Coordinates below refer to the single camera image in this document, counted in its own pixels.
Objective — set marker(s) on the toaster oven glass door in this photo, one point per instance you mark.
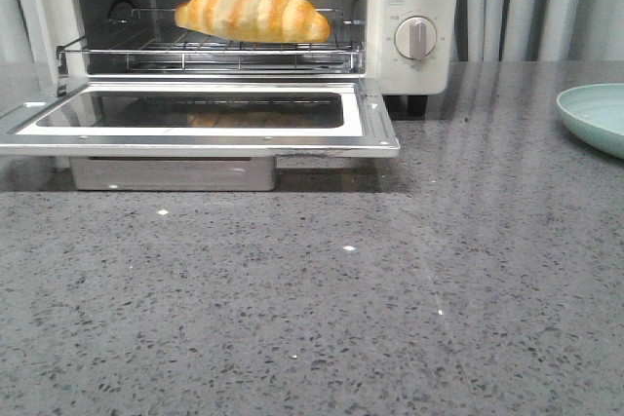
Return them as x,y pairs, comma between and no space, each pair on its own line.
158,118

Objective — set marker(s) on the golden croissant bread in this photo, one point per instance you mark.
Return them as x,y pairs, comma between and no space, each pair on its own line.
255,21

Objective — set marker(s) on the lower oven control knob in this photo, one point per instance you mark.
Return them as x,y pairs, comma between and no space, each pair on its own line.
415,38

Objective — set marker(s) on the white Toshiba toaster oven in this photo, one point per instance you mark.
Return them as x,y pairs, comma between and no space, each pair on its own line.
53,23

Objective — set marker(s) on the light blue plate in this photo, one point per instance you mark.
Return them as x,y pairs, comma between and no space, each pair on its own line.
594,113

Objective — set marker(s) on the metal oven wire rack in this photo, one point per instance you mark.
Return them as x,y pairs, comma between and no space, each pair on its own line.
148,41

